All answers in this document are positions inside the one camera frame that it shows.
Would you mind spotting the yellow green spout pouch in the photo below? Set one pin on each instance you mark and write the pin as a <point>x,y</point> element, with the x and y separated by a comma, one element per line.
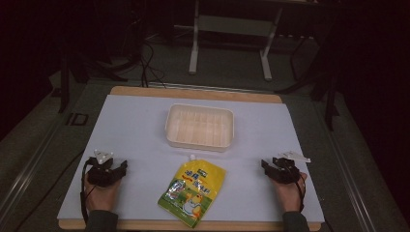
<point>192,192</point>

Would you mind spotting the black stand leg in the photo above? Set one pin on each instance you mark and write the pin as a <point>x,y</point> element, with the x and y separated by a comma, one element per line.
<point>64,83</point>
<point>330,96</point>

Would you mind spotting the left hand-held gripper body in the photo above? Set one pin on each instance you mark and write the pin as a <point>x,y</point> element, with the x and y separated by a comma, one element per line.
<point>100,174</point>

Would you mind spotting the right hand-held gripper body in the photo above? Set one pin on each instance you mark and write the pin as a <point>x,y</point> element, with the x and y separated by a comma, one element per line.
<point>286,170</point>

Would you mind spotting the white metal stand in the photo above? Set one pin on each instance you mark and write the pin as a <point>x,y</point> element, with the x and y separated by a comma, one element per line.
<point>232,25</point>

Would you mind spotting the white table mat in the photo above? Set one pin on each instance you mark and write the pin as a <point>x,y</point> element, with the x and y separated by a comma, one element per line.
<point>135,129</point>

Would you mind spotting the person's right hand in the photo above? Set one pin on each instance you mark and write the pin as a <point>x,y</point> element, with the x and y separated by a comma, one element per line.
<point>290,196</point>

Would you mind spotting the person's left hand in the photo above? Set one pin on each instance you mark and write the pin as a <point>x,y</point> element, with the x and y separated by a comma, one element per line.
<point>102,196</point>

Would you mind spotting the white plastic tray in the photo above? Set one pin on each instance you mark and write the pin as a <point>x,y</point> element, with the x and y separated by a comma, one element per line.
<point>199,127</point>

